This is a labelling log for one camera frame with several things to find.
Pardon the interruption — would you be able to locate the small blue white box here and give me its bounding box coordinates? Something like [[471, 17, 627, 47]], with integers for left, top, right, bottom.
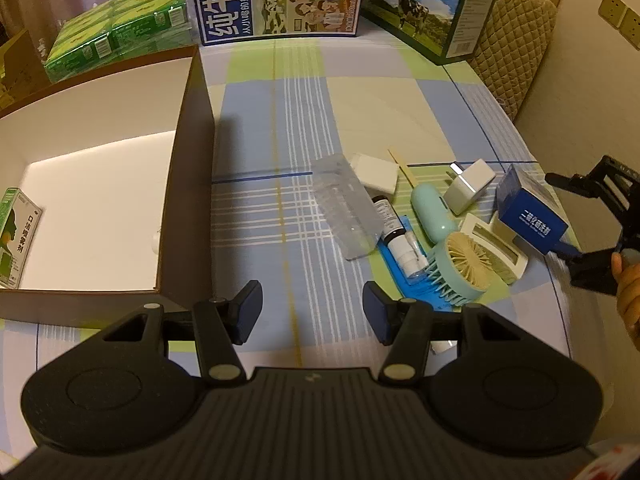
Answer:
[[495, 164, 571, 257]]

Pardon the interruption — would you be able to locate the beige quilted chair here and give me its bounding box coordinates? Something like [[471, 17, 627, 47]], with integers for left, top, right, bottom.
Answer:
[[470, 0, 559, 122]]

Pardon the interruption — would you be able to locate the clear plastic container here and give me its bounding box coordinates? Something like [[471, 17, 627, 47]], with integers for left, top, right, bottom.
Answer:
[[312, 155, 385, 261]]

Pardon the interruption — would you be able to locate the red patterned cloth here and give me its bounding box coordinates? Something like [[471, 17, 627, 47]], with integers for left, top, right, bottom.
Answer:
[[580, 437, 640, 480]]

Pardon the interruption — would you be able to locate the beige wall outlet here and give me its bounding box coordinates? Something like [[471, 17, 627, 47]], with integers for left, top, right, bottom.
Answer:
[[620, 7, 640, 42], [599, 0, 627, 29]]

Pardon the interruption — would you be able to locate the mint green handheld fan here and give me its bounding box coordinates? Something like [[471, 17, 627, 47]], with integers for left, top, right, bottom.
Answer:
[[425, 231, 519, 307]]

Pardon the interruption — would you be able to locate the mint green oval case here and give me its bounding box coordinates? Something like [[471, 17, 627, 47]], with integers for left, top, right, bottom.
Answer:
[[411, 183, 459, 244]]

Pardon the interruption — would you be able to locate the blue hand cream tube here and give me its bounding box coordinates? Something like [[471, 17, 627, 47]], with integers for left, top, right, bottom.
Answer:
[[379, 215, 441, 297]]

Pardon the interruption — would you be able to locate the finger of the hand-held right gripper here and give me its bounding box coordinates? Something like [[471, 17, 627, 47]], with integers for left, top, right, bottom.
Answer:
[[545, 156, 640, 221], [550, 240, 622, 297]]

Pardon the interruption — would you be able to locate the cow print milk carton case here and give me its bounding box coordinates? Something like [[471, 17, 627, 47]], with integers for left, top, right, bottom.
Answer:
[[360, 0, 505, 66]]

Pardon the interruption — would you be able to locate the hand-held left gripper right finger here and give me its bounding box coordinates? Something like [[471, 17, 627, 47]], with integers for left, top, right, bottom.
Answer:
[[362, 281, 532, 384]]

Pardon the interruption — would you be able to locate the dark bottle with white label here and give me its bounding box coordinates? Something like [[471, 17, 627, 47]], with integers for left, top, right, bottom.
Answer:
[[371, 195, 414, 248]]

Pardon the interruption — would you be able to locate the plain brown cardboard carton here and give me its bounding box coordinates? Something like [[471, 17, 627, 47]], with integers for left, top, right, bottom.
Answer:
[[0, 27, 49, 107]]

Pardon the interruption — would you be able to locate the small white spray bottle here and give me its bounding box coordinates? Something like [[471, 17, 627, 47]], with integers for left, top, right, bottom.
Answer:
[[395, 232, 429, 281]]

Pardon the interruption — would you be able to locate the brown cardboard box white inside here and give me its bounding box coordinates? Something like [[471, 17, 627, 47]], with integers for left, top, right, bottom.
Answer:
[[0, 44, 217, 331]]

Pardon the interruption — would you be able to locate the wooden stick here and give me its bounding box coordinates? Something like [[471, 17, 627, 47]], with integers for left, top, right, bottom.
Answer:
[[388, 148, 419, 187]]

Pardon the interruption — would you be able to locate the white power adapter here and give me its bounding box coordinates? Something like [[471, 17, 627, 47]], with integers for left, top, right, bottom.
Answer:
[[443, 158, 497, 216]]

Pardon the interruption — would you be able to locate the person's right hand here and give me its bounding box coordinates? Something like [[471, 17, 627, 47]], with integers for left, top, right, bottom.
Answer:
[[611, 252, 640, 352]]

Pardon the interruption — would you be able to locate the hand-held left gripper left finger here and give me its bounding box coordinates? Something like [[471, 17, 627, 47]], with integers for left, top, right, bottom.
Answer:
[[100, 280, 264, 382]]

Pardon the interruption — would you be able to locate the white square box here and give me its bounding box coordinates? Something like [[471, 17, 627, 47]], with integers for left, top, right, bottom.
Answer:
[[348, 153, 399, 194]]

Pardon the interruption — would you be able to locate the green medicine box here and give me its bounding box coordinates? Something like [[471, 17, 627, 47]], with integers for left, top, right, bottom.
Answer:
[[0, 187, 44, 289]]

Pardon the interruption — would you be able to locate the shrink-wrapped pack of green cartons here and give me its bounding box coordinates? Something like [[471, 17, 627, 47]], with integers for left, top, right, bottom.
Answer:
[[44, 0, 194, 84]]

